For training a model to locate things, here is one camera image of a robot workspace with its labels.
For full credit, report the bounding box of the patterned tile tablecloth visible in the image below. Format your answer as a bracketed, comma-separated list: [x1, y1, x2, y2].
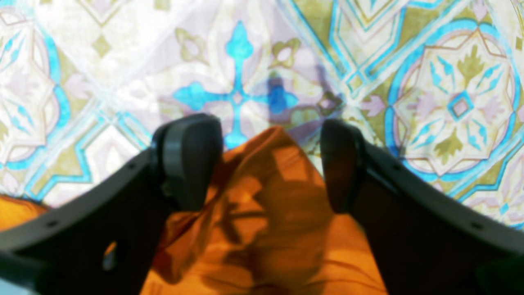
[1, 0, 523, 230]

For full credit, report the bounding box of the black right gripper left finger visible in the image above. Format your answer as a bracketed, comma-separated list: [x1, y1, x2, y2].
[0, 113, 223, 295]

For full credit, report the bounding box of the orange T-shirt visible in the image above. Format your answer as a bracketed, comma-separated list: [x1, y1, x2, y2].
[0, 126, 389, 295]

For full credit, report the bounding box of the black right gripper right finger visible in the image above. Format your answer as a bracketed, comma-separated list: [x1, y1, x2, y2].
[320, 119, 524, 295]

